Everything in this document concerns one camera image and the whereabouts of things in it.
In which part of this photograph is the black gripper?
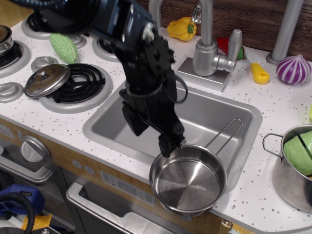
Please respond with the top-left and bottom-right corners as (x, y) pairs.
(119, 60), (184, 157)

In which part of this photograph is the steel saucepan with wire handle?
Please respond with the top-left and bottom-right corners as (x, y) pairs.
(149, 118), (243, 221)

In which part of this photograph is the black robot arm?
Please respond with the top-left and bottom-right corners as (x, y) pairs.
(18, 0), (184, 157)

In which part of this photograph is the grey toy sink basin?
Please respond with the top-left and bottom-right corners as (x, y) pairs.
(83, 84), (263, 192)

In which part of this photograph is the front black stove burner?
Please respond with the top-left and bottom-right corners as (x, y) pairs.
(39, 63), (113, 114)

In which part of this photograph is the black stove burner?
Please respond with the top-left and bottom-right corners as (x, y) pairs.
(39, 63), (113, 114)
(0, 40), (31, 78)

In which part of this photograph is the silver toy faucet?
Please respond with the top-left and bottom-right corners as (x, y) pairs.
(148, 0), (243, 93)

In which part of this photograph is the back right black burner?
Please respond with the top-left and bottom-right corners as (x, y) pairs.
(92, 39), (119, 62)

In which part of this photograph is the yellow toy bell pepper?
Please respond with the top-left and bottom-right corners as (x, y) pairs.
(167, 17), (197, 41)

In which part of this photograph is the red toy pepper slice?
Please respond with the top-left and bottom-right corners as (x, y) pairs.
(217, 38), (245, 60)

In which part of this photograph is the steel pot lid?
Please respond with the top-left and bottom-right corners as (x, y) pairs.
(24, 64), (70, 98)

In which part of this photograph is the grey stove knob back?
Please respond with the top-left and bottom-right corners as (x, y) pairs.
(69, 35), (87, 49)

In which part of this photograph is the grey stove knob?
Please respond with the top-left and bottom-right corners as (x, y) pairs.
(0, 82), (24, 103)
(31, 56), (58, 72)
(69, 35), (87, 49)

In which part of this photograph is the grey oven dial knob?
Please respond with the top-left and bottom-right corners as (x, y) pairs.
(20, 135), (51, 163)

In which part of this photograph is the green toy bitter gourd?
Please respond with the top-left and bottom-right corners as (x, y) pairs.
(50, 33), (78, 64)

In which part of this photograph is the grey stove knob middle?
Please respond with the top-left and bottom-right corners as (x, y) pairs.
(31, 56), (58, 72)

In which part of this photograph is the green toy cabbage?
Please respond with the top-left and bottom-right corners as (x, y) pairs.
(283, 131), (312, 176)

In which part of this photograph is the grey stove knob front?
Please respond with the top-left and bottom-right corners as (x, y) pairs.
(0, 82), (24, 103)

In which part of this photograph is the purple striped toy onion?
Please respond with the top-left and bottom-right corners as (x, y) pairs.
(276, 55), (312, 84)

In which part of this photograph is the left black stove burner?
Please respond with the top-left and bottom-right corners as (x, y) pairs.
(0, 40), (31, 78)

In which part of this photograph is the yellow green toy piece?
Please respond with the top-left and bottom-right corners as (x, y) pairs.
(308, 105), (312, 121)

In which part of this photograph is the blue plastic tool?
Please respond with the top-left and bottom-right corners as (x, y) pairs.
(0, 184), (45, 215)

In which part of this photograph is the back left black burner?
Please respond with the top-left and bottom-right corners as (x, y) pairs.
(21, 11), (55, 40)

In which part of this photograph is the steel pot on stove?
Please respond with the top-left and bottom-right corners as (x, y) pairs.
(0, 25), (14, 57)

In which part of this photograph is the grey dishwasher door handle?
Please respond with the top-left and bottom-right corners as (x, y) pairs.
(66, 182), (189, 234)

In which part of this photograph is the grey oven door handle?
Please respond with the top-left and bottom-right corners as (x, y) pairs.
(0, 146), (54, 186)

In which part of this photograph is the black braided cable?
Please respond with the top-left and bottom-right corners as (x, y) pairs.
(0, 192), (36, 231)

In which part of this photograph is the grey vertical post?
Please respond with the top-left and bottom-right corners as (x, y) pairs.
(266, 0), (304, 66)

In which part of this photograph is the steel pot with handle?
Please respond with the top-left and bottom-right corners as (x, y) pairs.
(262, 124), (312, 213)

